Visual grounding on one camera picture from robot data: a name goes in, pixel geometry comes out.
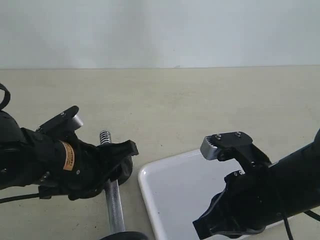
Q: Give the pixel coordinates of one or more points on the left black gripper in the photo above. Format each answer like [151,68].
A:
[71,167]

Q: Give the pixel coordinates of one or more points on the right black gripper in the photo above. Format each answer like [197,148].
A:
[244,207]

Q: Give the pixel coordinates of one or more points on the black weight plate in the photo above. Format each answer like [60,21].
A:
[126,235]
[123,171]

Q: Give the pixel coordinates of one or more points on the chrome threaded dumbbell bar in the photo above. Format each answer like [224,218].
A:
[114,207]

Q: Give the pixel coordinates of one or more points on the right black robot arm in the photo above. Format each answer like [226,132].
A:
[295,180]

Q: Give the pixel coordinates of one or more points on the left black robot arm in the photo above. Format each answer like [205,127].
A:
[19,166]

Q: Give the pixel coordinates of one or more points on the white rectangular plastic tray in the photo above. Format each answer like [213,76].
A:
[177,190]

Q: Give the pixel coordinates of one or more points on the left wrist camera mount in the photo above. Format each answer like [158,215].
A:
[62,124]

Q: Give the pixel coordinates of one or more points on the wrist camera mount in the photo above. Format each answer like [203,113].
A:
[62,124]
[234,145]

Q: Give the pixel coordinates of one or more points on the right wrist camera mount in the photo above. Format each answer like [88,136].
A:
[234,145]

